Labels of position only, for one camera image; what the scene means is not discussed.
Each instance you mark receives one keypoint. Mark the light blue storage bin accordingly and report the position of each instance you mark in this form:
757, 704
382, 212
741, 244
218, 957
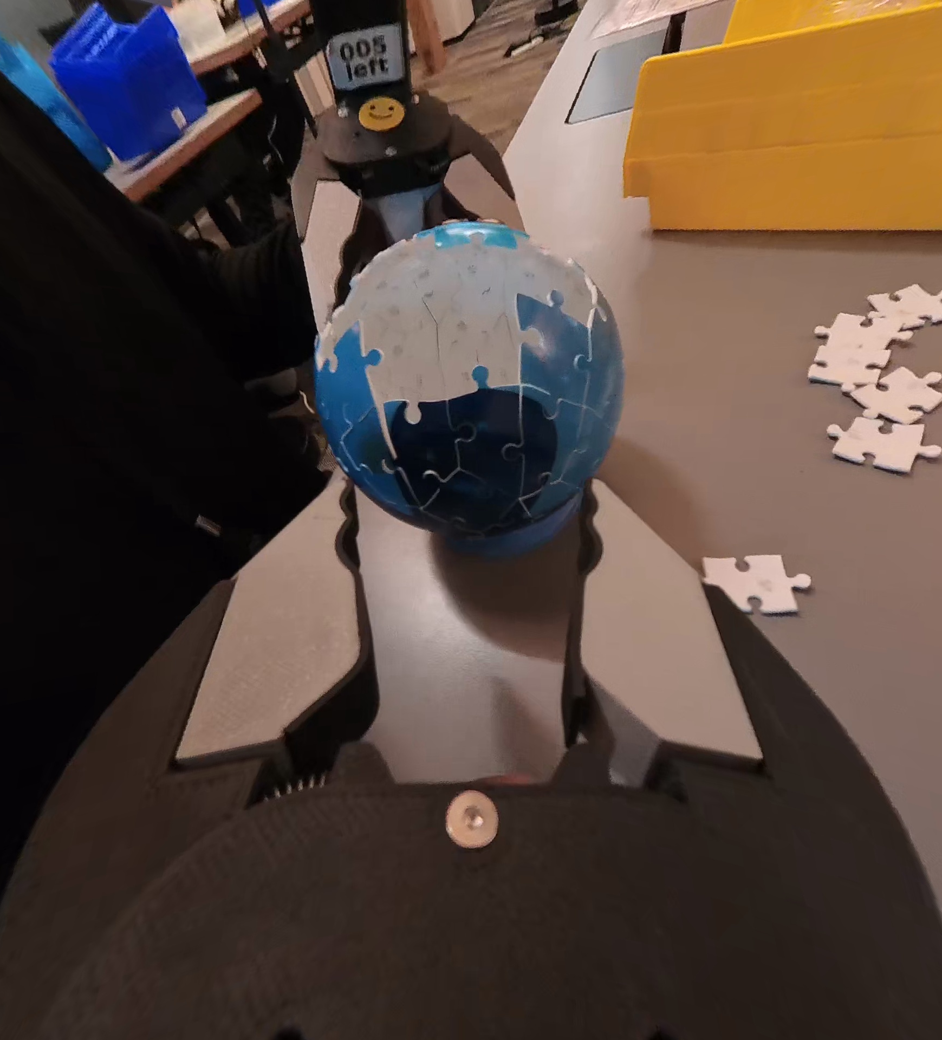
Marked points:
33, 89

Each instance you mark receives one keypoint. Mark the white puzzle piece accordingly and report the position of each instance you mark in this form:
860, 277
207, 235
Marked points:
858, 331
845, 370
899, 395
757, 581
913, 304
885, 445

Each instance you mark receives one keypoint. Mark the person's left forearm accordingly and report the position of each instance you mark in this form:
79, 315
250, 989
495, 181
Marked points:
264, 292

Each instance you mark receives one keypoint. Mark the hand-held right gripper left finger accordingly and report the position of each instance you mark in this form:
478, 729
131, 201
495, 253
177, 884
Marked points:
277, 649

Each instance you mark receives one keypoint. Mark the yellow plastic bin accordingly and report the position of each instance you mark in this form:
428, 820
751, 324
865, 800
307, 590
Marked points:
813, 130

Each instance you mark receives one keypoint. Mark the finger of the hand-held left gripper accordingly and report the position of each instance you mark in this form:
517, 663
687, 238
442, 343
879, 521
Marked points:
330, 244
483, 174

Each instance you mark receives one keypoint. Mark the wood-edged background desk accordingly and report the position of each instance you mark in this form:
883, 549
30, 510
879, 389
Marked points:
195, 137

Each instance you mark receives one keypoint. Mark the wooden table leg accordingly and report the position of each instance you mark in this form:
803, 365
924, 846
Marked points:
430, 36

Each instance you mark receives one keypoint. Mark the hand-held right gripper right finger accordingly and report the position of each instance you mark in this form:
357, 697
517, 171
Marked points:
659, 649

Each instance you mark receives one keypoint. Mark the printed paper sheet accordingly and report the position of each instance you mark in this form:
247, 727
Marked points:
634, 16

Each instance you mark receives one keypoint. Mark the blue puzzle ball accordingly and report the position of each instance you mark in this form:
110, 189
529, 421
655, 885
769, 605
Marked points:
472, 382

